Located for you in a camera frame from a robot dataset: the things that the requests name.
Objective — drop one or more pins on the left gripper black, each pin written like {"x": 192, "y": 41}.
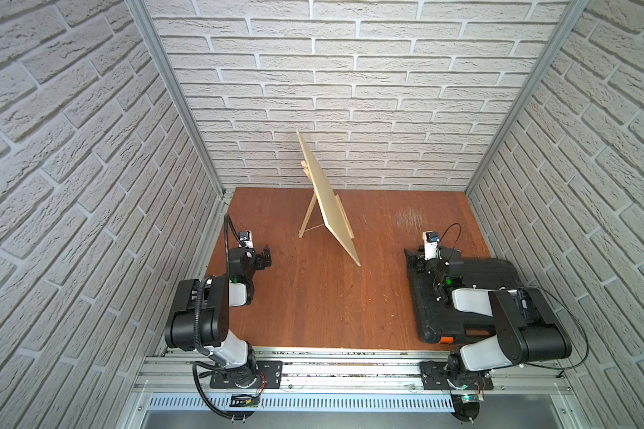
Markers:
{"x": 261, "y": 257}

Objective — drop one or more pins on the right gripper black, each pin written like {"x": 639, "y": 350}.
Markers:
{"x": 420, "y": 262}

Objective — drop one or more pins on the wooden easel frame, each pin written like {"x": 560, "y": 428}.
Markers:
{"x": 304, "y": 228}

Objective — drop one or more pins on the light plywood board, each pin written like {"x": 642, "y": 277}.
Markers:
{"x": 331, "y": 213}

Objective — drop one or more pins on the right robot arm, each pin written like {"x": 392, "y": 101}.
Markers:
{"x": 480, "y": 308}

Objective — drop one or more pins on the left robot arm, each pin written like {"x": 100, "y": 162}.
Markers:
{"x": 200, "y": 314}

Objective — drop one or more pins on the black plastic tool case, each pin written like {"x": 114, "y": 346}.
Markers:
{"x": 432, "y": 282}

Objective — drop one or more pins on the left corner aluminium profile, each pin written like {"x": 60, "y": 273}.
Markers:
{"x": 151, "y": 37}

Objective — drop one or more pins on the corner aluminium profile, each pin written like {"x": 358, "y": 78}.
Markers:
{"x": 151, "y": 37}
{"x": 559, "y": 35}

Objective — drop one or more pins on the right corner aluminium profile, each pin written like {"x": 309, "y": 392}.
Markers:
{"x": 559, "y": 35}

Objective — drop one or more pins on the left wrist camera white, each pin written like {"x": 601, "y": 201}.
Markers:
{"x": 245, "y": 239}

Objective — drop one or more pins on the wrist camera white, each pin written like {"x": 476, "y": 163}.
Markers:
{"x": 431, "y": 243}
{"x": 245, "y": 239}

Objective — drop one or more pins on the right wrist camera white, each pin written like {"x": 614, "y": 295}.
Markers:
{"x": 431, "y": 243}

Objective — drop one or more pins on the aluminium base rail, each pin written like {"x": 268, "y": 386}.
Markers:
{"x": 300, "y": 379}

